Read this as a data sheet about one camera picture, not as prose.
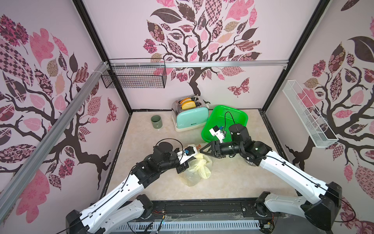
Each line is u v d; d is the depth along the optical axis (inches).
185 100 39.4
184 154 22.0
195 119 38.3
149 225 28.1
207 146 24.6
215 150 23.2
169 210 29.7
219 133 25.9
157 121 41.6
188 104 38.4
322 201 15.0
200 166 25.4
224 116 44.3
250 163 20.9
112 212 16.8
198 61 36.3
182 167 23.2
